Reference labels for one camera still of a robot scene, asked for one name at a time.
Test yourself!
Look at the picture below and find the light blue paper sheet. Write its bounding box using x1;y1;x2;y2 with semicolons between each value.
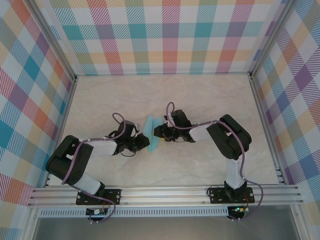
143;114;163;154

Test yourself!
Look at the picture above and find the grey metal sheet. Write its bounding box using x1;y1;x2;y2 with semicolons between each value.
33;216;300;240

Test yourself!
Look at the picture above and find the aluminium mounting rail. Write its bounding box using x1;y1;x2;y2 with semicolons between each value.
27;185;305;208

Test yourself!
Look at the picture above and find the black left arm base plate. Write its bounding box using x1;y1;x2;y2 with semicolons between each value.
76;189;122;206

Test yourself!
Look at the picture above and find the aluminium side rail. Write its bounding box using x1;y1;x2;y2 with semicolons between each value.
44;77;79;188
249;74;287;186

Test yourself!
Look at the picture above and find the perforated metal cable duct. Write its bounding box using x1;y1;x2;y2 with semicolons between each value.
39;209;230;218

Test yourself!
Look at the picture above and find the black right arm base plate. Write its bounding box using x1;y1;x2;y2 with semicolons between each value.
209;186;255;205

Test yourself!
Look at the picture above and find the aluminium frame post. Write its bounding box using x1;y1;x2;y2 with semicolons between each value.
248;0;295;80
23;207;42;240
289;204;309;240
31;0;78;83

